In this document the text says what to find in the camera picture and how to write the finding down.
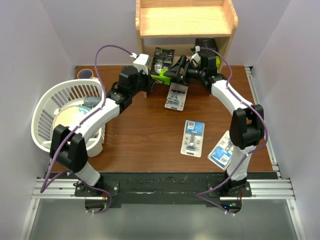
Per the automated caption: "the purple and pink mug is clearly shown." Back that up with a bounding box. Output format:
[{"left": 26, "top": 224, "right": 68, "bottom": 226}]
[{"left": 77, "top": 68, "right": 94, "bottom": 79}]

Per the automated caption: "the black green razor box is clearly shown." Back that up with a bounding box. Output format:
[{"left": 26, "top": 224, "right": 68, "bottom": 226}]
[
  {"left": 150, "top": 47, "right": 175, "bottom": 85},
  {"left": 194, "top": 38, "right": 221, "bottom": 73}
]

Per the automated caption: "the white Gillette razor blister pack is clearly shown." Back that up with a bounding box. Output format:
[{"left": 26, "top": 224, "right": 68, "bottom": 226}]
[{"left": 164, "top": 82, "right": 188, "bottom": 112}]

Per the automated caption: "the white plastic slatted basket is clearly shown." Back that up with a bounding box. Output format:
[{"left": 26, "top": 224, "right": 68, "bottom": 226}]
[{"left": 31, "top": 79, "right": 103, "bottom": 153}]

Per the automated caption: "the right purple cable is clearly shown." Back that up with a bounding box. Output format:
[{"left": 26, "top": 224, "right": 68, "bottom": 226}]
[{"left": 194, "top": 47, "right": 270, "bottom": 210}]

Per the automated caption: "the cream and teal plate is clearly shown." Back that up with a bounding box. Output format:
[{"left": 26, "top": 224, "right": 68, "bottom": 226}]
[{"left": 50, "top": 105, "right": 91, "bottom": 138}]

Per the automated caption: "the wooden two-tier shelf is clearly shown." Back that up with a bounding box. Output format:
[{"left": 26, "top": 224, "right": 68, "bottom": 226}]
[{"left": 135, "top": 0, "right": 239, "bottom": 99}]

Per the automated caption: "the aluminium frame rail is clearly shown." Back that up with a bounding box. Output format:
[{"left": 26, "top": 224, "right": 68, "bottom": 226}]
[{"left": 29, "top": 83, "right": 303, "bottom": 240}]

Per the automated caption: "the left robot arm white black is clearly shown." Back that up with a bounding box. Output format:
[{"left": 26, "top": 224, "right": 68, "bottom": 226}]
[{"left": 49, "top": 64, "right": 154, "bottom": 196}]

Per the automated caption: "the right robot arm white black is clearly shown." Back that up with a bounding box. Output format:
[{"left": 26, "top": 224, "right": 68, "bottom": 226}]
[{"left": 164, "top": 54, "right": 268, "bottom": 197}]

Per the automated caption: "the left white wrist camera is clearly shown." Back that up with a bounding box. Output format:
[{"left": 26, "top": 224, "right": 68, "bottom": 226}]
[{"left": 130, "top": 53, "right": 151, "bottom": 75}]

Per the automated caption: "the white bowl under basket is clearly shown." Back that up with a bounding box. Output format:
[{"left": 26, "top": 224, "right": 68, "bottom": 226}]
[{"left": 86, "top": 128, "right": 105, "bottom": 158}]

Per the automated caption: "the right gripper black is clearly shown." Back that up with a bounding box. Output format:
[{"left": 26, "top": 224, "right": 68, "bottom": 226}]
[{"left": 164, "top": 55, "right": 206, "bottom": 87}]

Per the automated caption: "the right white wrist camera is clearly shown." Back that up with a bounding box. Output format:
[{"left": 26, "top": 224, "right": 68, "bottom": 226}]
[{"left": 190, "top": 45, "right": 201, "bottom": 64}]

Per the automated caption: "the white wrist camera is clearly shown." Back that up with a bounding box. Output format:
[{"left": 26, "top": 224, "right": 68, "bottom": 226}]
[
  {"left": 190, "top": 45, "right": 201, "bottom": 64},
  {"left": 130, "top": 53, "right": 151, "bottom": 75}
]

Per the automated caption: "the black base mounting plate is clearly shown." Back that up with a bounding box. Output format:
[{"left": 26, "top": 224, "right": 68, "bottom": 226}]
[{"left": 74, "top": 171, "right": 253, "bottom": 211}]

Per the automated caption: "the grey cup in basket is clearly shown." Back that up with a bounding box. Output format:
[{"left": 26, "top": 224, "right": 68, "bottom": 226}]
[{"left": 83, "top": 96, "right": 102, "bottom": 109}]

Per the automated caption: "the blue razor blister pack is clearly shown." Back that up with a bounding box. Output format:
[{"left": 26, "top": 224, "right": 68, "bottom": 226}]
[
  {"left": 180, "top": 120, "right": 205, "bottom": 158},
  {"left": 207, "top": 130, "right": 234, "bottom": 170}
]

